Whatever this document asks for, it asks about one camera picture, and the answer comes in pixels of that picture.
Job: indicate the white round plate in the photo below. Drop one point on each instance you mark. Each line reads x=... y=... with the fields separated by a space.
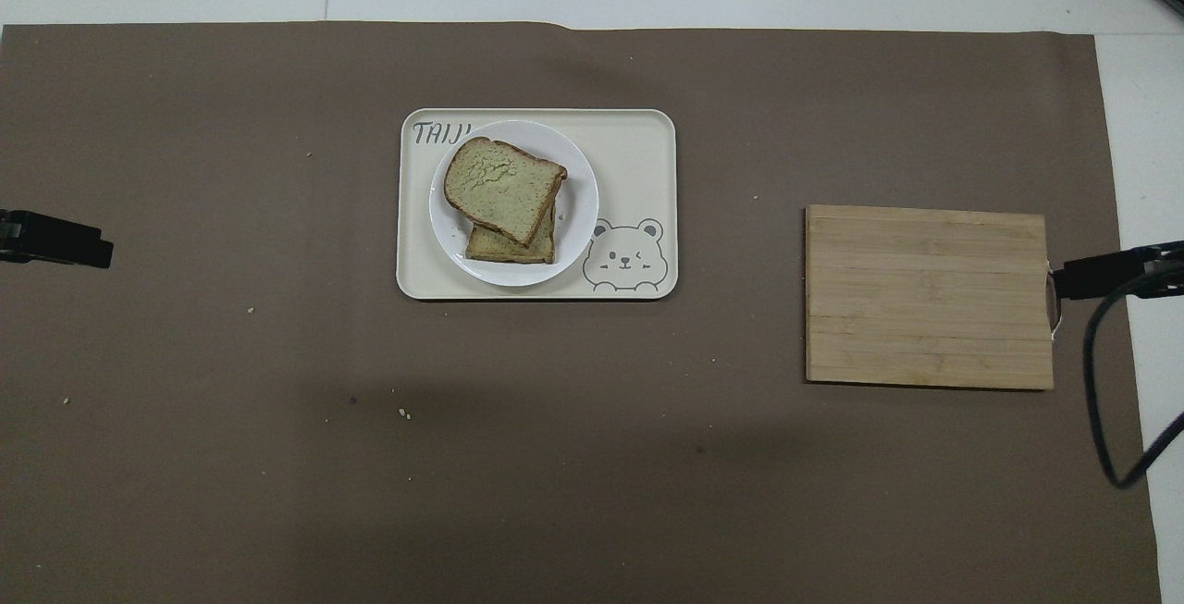
x=578 y=215

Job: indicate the bread slice with brown crust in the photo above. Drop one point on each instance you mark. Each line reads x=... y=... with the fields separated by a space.
x=499 y=186
x=513 y=251

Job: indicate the cream tray with bear print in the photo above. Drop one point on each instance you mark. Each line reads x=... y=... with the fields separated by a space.
x=638 y=160

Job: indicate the wooden cutting board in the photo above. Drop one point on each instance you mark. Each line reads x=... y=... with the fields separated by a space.
x=925 y=299

